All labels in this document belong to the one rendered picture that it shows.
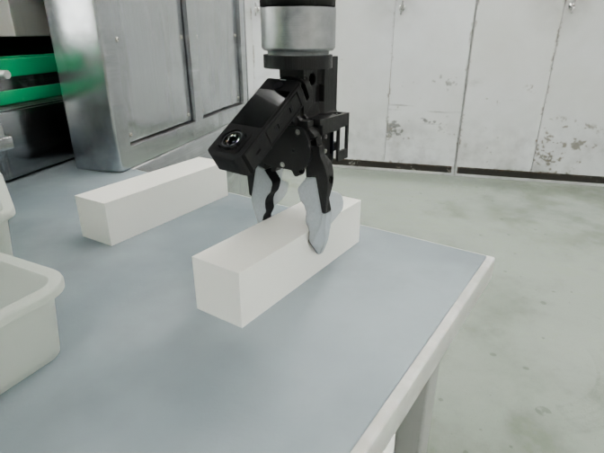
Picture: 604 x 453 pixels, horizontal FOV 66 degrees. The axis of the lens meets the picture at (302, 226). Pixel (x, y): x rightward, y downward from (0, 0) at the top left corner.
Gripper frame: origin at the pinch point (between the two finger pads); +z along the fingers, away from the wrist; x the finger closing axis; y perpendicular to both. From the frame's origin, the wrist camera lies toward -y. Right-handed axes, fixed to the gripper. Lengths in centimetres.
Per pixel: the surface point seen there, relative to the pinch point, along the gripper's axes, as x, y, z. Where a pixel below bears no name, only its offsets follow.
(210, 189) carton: 24.5, 12.1, 1.8
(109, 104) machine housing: 52, 14, -9
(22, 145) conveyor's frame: 65, 3, -2
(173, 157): 58, 33, 6
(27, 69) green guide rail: 69, 9, -15
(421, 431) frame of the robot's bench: -15.2, 10.6, 30.1
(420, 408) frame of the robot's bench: -14.6, 10.5, 26.0
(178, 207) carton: 24.1, 4.7, 2.6
